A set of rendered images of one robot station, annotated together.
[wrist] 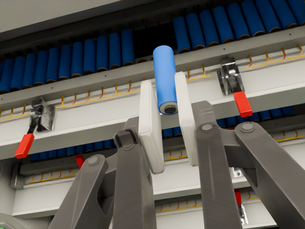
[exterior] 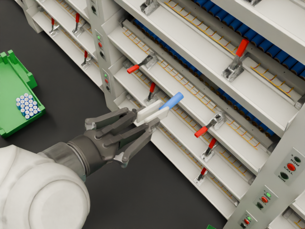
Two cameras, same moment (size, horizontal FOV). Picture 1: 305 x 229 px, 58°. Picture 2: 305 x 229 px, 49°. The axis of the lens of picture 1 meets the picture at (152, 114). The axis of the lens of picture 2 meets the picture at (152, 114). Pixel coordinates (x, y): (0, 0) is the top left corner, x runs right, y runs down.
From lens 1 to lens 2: 59 cm
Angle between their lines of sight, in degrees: 28
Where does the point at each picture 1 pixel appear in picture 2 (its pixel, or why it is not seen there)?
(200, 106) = (157, 119)
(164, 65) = (173, 99)
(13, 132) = (136, 55)
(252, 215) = (204, 186)
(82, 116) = (161, 76)
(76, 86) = (169, 63)
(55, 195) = (134, 85)
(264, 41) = (242, 122)
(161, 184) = (174, 128)
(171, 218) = (173, 147)
